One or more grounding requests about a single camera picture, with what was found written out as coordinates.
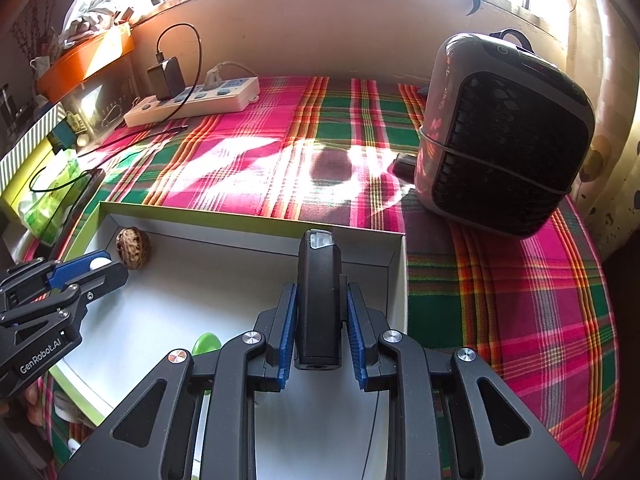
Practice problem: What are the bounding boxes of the walnut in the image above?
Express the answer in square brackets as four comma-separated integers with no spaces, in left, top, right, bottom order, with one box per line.
[116,226,151,270]

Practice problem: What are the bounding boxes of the green white spool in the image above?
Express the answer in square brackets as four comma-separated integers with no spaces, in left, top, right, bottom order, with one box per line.
[192,332,221,356]

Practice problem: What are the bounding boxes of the black rectangular flashlight device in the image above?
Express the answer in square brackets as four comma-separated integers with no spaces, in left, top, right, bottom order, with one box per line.
[295,229,343,370]

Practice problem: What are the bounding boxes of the small white egg toy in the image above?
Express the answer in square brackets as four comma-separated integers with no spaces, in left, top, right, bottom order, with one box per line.
[89,257,112,270]

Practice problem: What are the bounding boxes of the green tissue pack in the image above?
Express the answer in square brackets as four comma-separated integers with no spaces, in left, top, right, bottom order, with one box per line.
[18,150,88,246]

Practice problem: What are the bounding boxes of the yellow green box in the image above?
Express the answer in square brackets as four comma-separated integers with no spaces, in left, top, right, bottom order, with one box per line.
[1,138,52,224]

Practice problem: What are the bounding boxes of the green white cardboard box tray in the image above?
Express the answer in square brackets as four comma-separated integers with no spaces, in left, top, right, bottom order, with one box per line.
[54,202,407,479]

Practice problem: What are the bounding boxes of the striped white box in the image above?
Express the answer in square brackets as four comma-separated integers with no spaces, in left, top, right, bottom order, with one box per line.
[0,103,66,192]

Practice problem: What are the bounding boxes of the orange plastic tray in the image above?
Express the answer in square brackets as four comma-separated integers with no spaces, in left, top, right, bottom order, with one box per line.
[36,24,134,103]

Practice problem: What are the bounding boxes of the black charger adapter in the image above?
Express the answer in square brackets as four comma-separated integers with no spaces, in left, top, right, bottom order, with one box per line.
[148,56,186,101]

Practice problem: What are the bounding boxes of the white power strip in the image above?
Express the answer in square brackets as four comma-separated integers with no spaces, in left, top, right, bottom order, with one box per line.
[124,77,260,127]

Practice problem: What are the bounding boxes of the red dried flower branches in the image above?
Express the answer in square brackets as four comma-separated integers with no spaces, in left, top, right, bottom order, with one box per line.
[9,0,58,60]

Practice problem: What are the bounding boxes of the plaid bed cover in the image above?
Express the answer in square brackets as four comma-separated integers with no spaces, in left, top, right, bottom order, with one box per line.
[85,77,620,479]

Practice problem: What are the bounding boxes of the grey black portable heater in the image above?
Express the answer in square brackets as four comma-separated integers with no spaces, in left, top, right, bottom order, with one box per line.
[390,28,596,238]

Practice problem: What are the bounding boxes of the cream heart-pattern curtain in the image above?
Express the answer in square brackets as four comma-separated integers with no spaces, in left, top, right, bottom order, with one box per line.
[566,0,639,259]

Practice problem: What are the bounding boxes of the black charger cable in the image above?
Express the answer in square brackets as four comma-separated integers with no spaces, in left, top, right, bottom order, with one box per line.
[28,22,204,194]

